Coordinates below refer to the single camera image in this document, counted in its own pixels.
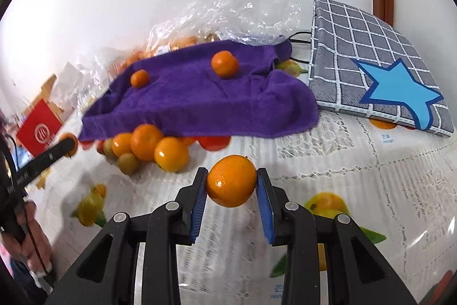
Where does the small clear plastic bag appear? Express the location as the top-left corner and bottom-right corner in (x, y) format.
(77, 46), (151, 109)

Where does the pile of bagged oranges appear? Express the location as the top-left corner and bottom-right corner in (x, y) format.
(107, 35), (199, 77)

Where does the large clear plastic bag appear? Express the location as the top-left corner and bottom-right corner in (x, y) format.
(148, 0), (302, 52)

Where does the purple towel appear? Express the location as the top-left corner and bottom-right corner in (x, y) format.
(78, 39), (319, 143)

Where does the red paper bag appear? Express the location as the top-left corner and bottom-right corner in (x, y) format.
(16, 98), (64, 156)

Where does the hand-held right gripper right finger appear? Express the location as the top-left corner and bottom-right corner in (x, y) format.
(256, 167), (418, 305)

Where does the grey checked bag blue star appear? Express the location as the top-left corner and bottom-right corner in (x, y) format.
(308, 0), (455, 137)

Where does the small orange fruit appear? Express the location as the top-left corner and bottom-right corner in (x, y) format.
(130, 69), (150, 88)
(112, 133), (134, 158)

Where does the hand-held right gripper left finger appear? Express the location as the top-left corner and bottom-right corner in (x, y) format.
(45, 167), (209, 305)

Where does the person's left hand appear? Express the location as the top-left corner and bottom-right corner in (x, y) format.
(2, 200), (54, 279)

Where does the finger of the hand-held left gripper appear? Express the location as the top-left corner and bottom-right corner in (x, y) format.
(14, 137), (79, 187)

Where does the brown kiwi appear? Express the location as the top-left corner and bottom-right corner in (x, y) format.
(103, 138), (118, 159)
(118, 152), (141, 175)

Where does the white plastic bag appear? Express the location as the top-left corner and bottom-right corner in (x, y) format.
(53, 61), (84, 105)

